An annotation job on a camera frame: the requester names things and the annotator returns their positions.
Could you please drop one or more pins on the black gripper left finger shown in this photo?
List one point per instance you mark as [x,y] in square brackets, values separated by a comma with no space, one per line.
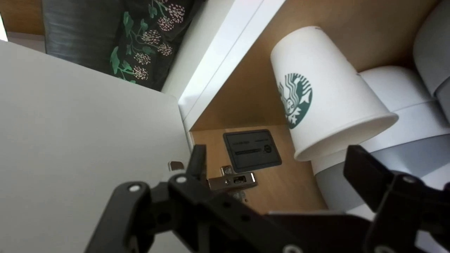
[214,222]

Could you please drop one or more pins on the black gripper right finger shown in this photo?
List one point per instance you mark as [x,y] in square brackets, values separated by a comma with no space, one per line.
[403,205]

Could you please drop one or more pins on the white starbucks paper cup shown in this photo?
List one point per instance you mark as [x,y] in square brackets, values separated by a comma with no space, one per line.
[327,104]

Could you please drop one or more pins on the metal cabinet hinge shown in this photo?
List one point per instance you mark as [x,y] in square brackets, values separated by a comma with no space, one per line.
[234,180]

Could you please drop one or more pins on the white upper cabinet door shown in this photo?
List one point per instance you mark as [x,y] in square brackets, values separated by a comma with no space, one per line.
[70,135]

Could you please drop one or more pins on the white stacked containers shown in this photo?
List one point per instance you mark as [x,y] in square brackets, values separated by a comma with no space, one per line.
[420,141]

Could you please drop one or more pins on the dark floral cushion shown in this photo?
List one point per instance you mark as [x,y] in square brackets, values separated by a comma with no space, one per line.
[150,37]

